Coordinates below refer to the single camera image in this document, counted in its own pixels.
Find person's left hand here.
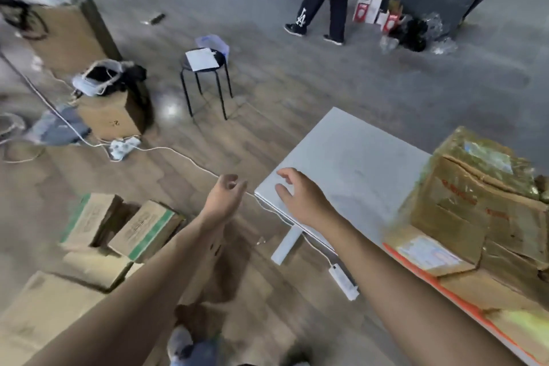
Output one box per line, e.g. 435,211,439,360
200,173,249,233

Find person's right hand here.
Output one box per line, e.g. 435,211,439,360
274,167,344,233

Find plain square cardboard box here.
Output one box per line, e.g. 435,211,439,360
77,86,153,141

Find large taped carton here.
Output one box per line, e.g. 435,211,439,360
409,155,549,266

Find taped parcel with white label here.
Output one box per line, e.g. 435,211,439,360
433,126,542,201

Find pile of cardboard boxes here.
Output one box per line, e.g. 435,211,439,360
0,193,188,366

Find person's left forearm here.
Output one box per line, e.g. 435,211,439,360
23,215,228,366

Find person's right forearm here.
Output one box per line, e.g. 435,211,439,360
325,215,528,366

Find person's white left shoe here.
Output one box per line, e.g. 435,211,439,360
167,326,194,366

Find person's left leg blue jeans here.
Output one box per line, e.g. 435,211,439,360
180,337,224,366

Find white table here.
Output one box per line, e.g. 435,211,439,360
253,107,549,366

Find white power strip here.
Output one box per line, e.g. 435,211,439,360
108,136,142,161
328,263,360,302

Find black round stool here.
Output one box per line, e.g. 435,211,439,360
179,49,234,121

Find white paper sheet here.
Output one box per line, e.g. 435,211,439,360
185,47,220,73

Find lilac paper folder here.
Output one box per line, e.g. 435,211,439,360
195,34,230,58

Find clear plastic bag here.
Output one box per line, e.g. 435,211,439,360
379,35,400,55
431,37,458,55
422,13,445,38

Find orange perforated plastic mat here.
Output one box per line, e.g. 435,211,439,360
383,243,531,358

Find black floor fan stand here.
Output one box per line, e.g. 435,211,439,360
0,0,93,147

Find white plastic bag with device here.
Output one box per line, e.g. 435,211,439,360
71,59,125,96

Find black rubbish bag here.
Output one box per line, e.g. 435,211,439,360
396,18,428,53

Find small red white carton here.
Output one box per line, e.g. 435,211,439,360
381,11,402,35

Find tall red white carton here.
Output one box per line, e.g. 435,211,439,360
352,0,375,23

